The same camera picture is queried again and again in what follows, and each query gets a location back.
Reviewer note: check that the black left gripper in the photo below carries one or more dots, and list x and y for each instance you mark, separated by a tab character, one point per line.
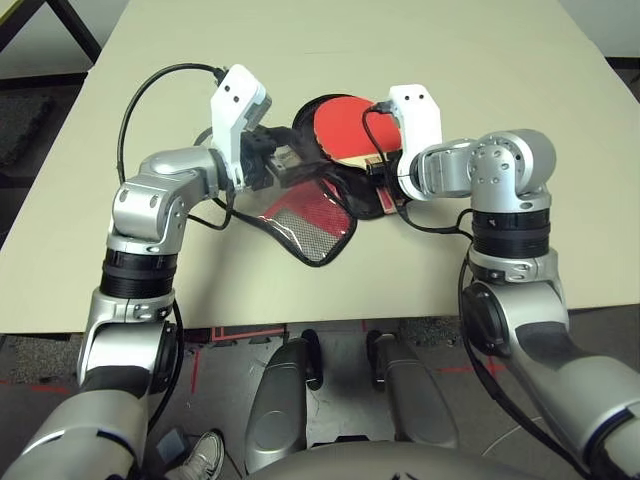
257	155

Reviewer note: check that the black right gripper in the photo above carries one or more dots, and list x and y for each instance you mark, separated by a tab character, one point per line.
393	181

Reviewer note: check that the red ping-pong paddle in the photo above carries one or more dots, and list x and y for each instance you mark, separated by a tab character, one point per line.
345	125

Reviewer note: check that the red black paddle case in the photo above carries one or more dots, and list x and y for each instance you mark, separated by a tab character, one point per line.
320	220

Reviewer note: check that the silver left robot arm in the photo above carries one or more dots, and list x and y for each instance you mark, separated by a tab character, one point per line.
125	345

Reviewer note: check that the grey right robot leg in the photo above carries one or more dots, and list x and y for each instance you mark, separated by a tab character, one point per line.
415	395

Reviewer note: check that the grey robot leg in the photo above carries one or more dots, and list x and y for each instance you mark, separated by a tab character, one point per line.
277	400
415	395

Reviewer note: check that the grey left robot leg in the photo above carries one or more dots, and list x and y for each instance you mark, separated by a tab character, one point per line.
277	400

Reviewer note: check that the grey robot torso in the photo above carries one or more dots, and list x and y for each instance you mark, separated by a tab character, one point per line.
390	465

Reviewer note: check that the small grey floor box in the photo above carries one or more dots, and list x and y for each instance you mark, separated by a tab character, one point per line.
171	444

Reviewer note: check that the white sneaker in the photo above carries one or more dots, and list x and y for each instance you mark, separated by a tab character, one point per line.
202	457

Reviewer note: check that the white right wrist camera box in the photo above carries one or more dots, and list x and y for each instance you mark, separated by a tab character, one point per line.
420	125

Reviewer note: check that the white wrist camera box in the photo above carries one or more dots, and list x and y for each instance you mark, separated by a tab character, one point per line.
232	115
420	125

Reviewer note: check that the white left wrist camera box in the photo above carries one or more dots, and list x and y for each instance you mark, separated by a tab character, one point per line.
232	115

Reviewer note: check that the black table frame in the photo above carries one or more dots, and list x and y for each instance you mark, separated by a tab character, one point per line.
75	35

